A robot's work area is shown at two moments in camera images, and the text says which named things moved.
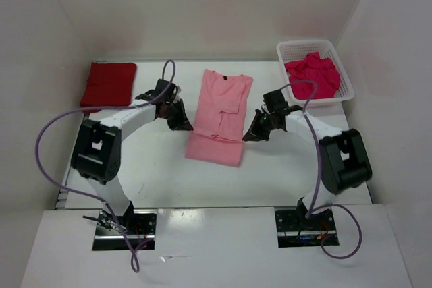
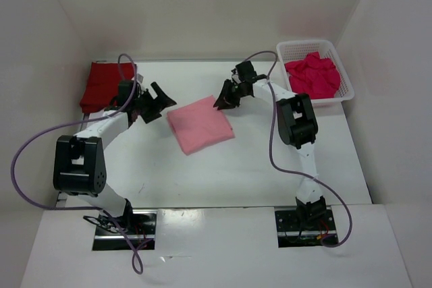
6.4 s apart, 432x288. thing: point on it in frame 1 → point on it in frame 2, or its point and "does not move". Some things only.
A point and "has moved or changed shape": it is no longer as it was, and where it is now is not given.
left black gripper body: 169,113 → 146,103
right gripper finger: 254,131 → 223,100
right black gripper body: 268,123 → 237,91
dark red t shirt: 109,85 does not move
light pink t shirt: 219,131 has moved or changed shape
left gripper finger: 179,124 → 148,117
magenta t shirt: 325,72 does not move
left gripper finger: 180,112 → 163,100
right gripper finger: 262,134 → 227,104
